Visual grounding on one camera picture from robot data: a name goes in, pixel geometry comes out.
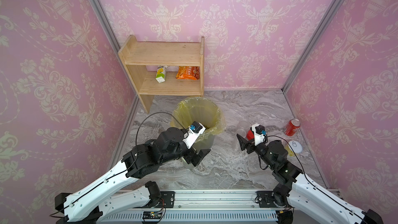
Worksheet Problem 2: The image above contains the small electronics board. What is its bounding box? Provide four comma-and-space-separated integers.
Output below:
142, 211, 163, 222

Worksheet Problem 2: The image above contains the green white carton box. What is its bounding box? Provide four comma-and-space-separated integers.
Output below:
155, 65, 167, 83

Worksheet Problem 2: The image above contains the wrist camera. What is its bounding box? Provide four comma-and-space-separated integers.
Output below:
251, 124, 268, 146
183, 121, 206, 149

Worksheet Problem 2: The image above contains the white round object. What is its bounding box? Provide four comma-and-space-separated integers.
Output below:
289, 140, 303, 154

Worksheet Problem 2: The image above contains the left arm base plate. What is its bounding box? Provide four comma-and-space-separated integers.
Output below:
141, 191, 176, 208

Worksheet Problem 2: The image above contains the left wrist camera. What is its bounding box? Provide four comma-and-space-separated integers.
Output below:
183, 121, 206, 149

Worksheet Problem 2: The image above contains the orange snack bag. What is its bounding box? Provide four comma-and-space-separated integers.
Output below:
176, 66, 200, 80

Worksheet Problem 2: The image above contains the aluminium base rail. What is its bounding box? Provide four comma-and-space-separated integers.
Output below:
80, 188, 352, 224

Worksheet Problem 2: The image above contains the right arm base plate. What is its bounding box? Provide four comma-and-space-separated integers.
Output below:
255, 190, 293, 209

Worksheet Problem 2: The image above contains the yellow plastic bin liner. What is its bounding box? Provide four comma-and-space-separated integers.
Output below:
170, 96, 227, 136

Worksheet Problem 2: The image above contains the jar with green lid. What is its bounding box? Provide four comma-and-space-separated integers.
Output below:
181, 158, 190, 166

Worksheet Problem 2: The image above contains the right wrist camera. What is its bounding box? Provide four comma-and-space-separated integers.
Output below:
251, 124, 268, 146

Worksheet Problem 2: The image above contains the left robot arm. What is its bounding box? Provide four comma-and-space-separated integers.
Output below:
51, 122, 210, 224

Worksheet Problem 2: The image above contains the wooden two-tier shelf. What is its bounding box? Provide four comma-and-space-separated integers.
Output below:
118, 35, 205, 113

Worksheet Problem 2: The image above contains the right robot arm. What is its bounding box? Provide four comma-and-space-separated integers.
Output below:
237, 134, 383, 224

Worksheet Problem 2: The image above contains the red jar lid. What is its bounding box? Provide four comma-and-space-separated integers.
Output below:
246, 130, 254, 140

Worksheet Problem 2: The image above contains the mesh trash bin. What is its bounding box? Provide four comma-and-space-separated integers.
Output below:
172, 97, 223, 153

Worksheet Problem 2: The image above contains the clear plastic jar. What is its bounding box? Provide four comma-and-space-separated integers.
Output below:
235, 120, 251, 138

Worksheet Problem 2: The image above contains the red soda can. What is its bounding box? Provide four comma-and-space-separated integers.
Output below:
284, 118, 301, 136

